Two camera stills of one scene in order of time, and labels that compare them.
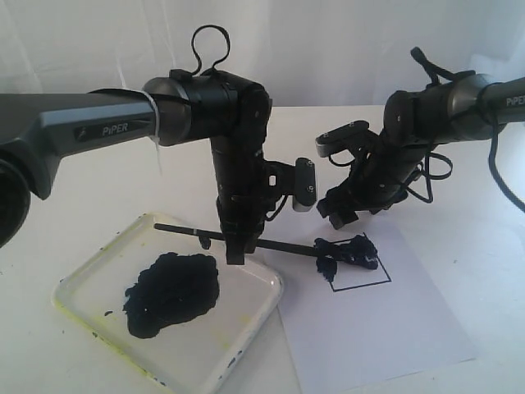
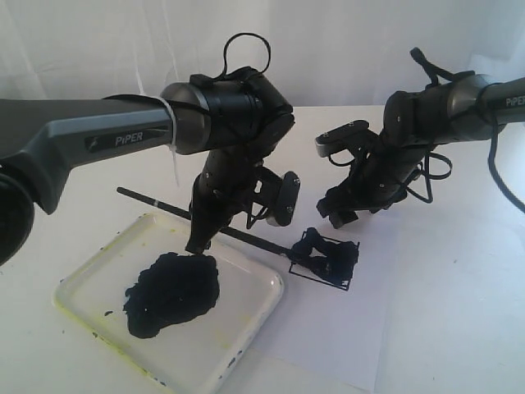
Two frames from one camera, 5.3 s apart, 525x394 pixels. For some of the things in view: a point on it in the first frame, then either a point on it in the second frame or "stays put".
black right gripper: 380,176 stays put
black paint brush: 301,247 to 225,230
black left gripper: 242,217 to 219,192
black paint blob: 175,288 stays put
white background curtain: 302,52 stays put
